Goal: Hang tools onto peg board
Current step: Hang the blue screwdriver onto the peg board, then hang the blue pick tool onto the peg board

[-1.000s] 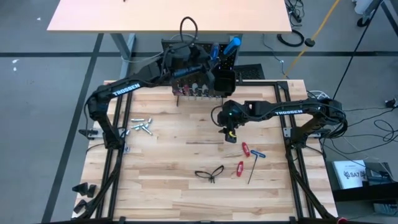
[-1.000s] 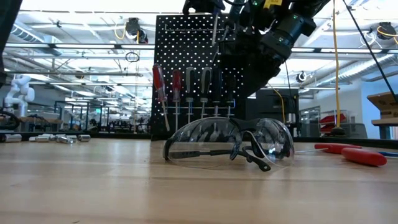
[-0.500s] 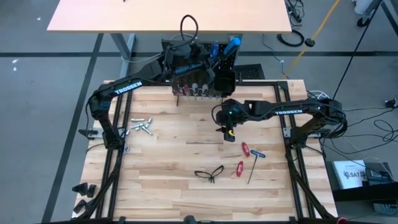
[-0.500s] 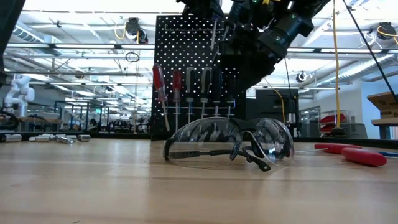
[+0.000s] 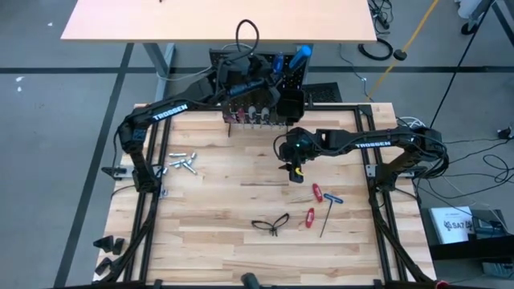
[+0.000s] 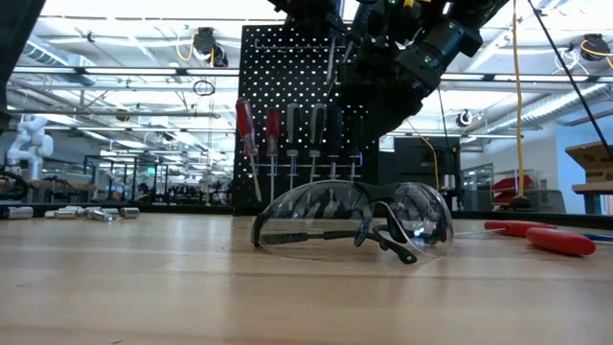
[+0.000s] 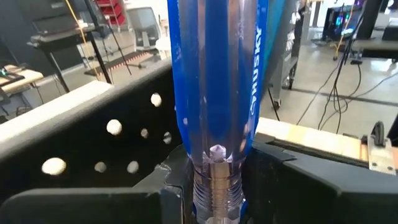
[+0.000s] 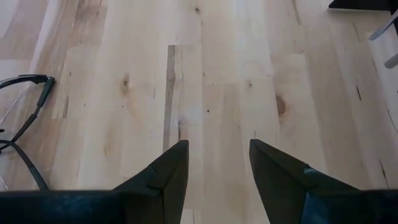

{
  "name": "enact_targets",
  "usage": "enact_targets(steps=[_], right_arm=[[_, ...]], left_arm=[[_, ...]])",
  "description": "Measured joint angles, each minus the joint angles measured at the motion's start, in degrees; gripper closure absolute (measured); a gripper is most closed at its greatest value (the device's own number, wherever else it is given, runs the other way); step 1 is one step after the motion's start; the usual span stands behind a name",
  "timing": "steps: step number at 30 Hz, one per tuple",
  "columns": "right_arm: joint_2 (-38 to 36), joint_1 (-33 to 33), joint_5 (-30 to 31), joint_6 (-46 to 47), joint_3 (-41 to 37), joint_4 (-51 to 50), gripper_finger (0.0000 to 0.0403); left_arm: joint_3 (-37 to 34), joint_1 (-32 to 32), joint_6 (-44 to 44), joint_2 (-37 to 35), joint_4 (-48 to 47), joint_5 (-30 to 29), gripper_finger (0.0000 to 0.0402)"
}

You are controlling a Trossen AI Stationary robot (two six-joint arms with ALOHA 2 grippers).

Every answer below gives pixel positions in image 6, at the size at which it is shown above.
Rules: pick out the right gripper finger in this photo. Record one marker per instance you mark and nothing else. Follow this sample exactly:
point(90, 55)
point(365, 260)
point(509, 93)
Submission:
point(311, 12)

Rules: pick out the large blue black screwdriver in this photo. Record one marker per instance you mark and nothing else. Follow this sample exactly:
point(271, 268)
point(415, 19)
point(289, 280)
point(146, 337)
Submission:
point(348, 50)

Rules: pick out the short black screwdriver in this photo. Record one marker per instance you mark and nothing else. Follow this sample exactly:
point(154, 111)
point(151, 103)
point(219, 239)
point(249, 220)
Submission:
point(355, 134)

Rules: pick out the long black screwdriver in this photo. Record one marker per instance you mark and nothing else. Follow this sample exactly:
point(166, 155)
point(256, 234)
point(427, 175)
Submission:
point(335, 129)

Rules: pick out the small red clear screwdriver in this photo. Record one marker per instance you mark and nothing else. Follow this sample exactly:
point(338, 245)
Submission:
point(273, 127)

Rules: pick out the large red clear screwdriver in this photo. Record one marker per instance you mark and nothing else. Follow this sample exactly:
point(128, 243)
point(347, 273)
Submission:
point(245, 124)

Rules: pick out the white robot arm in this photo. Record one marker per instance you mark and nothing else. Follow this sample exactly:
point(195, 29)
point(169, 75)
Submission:
point(33, 144)

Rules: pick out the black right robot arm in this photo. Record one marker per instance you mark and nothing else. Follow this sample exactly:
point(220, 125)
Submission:
point(479, 9)

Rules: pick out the black metal pegboard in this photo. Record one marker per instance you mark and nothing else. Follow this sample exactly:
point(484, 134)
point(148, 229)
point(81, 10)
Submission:
point(268, 72)

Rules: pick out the black cabinet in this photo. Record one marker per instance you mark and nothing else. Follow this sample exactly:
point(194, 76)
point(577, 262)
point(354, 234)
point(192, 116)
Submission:
point(421, 163)

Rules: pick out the glass door cabinet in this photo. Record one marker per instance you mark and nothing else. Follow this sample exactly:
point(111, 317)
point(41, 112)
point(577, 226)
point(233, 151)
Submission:
point(476, 187)

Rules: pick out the red storage bins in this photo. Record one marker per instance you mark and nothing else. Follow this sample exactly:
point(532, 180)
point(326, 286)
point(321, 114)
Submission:
point(512, 184)

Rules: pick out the grey storage bin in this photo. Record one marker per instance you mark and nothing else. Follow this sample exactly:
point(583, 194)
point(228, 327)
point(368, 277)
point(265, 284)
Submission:
point(546, 201)

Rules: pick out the wooden shelf unit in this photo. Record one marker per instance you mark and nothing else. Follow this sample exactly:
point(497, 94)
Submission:
point(591, 158)

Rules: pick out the silver metal cylinder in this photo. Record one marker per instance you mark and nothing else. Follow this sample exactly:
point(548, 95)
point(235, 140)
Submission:
point(129, 212)
point(16, 213)
point(62, 213)
point(99, 215)

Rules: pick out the black aluminium table frame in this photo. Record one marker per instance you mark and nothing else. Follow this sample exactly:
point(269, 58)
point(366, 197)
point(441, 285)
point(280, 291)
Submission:
point(182, 209)

